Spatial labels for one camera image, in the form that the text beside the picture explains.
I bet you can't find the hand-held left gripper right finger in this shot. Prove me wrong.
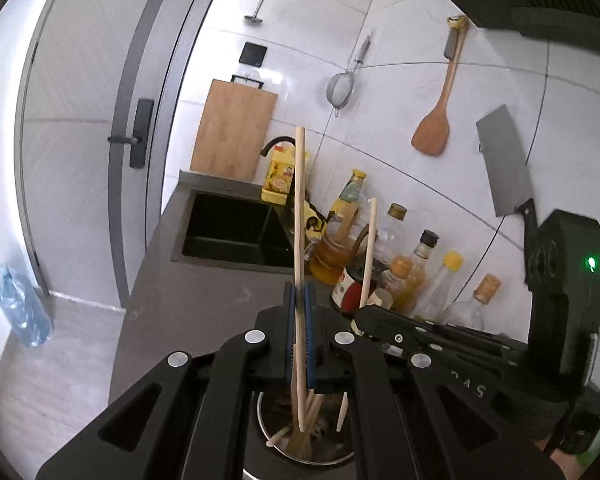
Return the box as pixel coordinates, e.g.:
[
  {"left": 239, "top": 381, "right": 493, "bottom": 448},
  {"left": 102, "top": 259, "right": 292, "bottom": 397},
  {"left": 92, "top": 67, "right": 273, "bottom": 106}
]
[{"left": 302, "top": 282, "right": 571, "bottom": 480}]

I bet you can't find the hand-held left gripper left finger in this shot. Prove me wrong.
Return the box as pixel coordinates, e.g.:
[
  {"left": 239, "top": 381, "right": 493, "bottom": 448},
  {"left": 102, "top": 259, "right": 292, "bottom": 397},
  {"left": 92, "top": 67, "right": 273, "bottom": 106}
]
[{"left": 35, "top": 282, "right": 298, "bottom": 480}]

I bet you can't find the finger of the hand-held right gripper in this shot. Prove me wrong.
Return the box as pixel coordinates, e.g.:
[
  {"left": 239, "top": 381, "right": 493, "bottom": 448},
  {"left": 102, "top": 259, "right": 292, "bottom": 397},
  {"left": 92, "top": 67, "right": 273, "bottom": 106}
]
[{"left": 351, "top": 305, "right": 530, "bottom": 363}]

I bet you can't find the single wooden chopstick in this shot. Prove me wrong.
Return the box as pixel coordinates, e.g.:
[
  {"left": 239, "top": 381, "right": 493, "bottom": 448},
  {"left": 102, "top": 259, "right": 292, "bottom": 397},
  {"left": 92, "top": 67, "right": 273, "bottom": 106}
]
[
  {"left": 290, "top": 127, "right": 310, "bottom": 433},
  {"left": 336, "top": 198, "right": 379, "bottom": 433}
]

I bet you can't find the pile of wooden chopsticks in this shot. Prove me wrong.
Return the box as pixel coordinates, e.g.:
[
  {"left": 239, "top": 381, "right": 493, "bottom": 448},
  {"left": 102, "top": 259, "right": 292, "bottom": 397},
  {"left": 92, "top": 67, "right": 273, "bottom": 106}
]
[{"left": 265, "top": 392, "right": 333, "bottom": 462}]

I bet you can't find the black cylindrical utensil holder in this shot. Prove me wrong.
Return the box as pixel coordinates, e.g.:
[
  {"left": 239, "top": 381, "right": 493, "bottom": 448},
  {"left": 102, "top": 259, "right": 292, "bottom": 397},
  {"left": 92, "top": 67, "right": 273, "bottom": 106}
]
[{"left": 240, "top": 390, "right": 357, "bottom": 480}]

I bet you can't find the tan cap dark sauce bottle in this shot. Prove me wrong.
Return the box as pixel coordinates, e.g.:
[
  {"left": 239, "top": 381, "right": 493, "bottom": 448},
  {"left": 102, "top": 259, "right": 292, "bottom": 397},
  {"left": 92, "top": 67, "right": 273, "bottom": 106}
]
[{"left": 380, "top": 255, "right": 414, "bottom": 312}]

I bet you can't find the yellow cap white label bottle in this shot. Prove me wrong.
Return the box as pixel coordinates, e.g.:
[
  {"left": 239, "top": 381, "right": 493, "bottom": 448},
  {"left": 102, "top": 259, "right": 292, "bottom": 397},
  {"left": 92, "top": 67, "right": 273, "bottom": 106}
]
[{"left": 420, "top": 251, "right": 465, "bottom": 322}]

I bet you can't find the dark bottle with red label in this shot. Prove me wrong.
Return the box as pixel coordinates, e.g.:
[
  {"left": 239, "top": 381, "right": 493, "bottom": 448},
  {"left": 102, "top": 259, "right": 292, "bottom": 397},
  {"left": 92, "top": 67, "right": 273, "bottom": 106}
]
[{"left": 331, "top": 265, "right": 382, "bottom": 314}]

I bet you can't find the black cap amber bottle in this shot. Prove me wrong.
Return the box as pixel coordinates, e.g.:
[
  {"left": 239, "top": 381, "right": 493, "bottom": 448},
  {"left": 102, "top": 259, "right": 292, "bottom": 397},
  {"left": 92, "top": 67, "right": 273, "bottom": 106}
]
[{"left": 405, "top": 230, "right": 440, "bottom": 312}]

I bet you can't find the amber oil jug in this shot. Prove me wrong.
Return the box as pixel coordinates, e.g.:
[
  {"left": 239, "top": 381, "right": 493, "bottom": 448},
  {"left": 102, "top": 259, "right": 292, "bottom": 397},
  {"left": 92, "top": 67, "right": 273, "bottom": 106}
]
[{"left": 310, "top": 220, "right": 362, "bottom": 287}]

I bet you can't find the gold cap clear bottle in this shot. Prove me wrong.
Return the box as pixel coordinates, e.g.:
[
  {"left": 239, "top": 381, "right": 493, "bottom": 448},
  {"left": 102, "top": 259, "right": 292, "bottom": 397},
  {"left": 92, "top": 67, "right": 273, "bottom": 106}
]
[{"left": 379, "top": 203, "right": 409, "bottom": 262}]

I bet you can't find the small yellow black item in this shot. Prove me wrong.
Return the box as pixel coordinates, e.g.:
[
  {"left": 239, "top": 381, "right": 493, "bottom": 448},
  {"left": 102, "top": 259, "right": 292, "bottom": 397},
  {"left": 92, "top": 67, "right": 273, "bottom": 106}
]
[{"left": 300, "top": 200, "right": 327, "bottom": 242}]

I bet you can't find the black kitchen sink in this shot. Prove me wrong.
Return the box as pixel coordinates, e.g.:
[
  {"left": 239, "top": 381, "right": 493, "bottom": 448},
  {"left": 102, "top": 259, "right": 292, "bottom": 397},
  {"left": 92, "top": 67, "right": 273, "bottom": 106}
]
[{"left": 170, "top": 187, "right": 309, "bottom": 276}]

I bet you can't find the yellow cap blue label bottle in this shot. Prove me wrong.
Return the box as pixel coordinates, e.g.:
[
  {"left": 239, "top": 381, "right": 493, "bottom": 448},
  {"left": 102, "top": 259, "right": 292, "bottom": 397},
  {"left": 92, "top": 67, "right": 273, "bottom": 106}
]
[{"left": 327, "top": 169, "right": 369, "bottom": 232}]

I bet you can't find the yellow dish soap bottle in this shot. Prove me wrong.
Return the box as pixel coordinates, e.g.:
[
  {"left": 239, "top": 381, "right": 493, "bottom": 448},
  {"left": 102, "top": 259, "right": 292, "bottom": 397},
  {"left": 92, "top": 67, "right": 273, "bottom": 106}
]
[{"left": 261, "top": 141, "right": 312, "bottom": 206}]

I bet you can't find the black curved faucet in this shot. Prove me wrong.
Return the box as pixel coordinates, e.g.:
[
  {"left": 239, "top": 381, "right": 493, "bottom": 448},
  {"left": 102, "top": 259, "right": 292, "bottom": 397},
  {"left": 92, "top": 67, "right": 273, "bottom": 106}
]
[{"left": 259, "top": 136, "right": 298, "bottom": 160}]

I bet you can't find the wooden spatula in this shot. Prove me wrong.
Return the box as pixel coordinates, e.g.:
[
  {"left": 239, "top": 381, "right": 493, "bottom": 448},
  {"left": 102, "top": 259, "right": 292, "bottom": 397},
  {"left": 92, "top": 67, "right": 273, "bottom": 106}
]
[{"left": 411, "top": 15, "right": 469, "bottom": 157}]

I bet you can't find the wooden cutting board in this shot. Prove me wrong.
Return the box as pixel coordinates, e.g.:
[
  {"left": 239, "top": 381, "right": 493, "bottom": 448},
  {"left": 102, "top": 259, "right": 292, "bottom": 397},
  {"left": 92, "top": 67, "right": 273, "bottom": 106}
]
[{"left": 190, "top": 74, "right": 279, "bottom": 183}]

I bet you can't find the metal mesh strainer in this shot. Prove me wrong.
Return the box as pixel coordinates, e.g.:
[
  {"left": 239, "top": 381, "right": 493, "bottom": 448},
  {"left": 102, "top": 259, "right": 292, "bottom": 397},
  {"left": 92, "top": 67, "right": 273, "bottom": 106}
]
[{"left": 326, "top": 35, "right": 373, "bottom": 110}]

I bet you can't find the blue plastic water bottle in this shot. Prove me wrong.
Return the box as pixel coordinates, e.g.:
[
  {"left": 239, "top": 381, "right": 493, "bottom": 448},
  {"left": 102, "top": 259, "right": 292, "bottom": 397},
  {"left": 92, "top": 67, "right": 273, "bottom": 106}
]
[{"left": 0, "top": 262, "right": 55, "bottom": 349}]

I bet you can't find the grey hanging kitchen tool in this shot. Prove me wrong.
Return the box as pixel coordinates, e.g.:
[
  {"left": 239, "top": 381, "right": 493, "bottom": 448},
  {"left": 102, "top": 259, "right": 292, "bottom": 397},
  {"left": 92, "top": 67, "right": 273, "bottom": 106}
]
[{"left": 443, "top": 27, "right": 461, "bottom": 61}]

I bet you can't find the grey framed door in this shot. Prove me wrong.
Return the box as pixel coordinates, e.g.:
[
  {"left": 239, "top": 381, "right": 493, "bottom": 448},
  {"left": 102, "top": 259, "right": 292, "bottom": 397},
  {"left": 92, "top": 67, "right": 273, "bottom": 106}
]
[{"left": 10, "top": 0, "right": 231, "bottom": 311}]

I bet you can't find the steel cleaver with black handle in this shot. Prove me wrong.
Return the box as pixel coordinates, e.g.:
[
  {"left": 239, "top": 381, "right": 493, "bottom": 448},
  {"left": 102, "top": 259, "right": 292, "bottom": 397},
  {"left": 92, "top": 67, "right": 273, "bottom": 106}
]
[{"left": 476, "top": 105, "right": 540, "bottom": 234}]

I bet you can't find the black door handle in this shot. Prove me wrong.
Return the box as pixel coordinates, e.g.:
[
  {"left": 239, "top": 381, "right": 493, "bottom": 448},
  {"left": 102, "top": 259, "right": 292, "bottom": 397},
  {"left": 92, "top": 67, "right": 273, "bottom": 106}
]
[{"left": 107, "top": 99, "right": 155, "bottom": 169}]

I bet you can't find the black square wall plate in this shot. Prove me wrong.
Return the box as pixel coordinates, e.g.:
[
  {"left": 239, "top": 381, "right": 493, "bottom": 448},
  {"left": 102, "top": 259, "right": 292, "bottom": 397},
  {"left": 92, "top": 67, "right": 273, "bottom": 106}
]
[{"left": 239, "top": 42, "right": 269, "bottom": 66}]

